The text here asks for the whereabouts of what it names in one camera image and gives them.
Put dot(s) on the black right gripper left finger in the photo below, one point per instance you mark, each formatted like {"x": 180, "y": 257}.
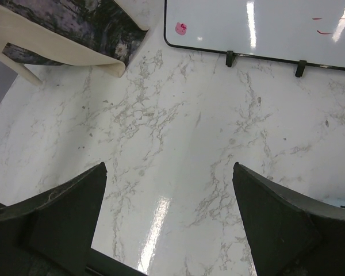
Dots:
{"x": 89, "y": 184}

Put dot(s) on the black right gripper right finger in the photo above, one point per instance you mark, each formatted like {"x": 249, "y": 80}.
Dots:
{"x": 288, "y": 233}

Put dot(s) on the beige canvas tote bag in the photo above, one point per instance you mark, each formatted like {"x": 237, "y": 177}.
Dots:
{"x": 74, "y": 33}

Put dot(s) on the light blue face mask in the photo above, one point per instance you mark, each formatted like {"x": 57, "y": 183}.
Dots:
{"x": 337, "y": 202}

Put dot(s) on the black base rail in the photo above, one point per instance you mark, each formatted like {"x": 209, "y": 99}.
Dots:
{"x": 112, "y": 264}

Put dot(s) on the small whiteboard black frame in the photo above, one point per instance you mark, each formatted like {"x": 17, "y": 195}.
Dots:
{"x": 305, "y": 33}

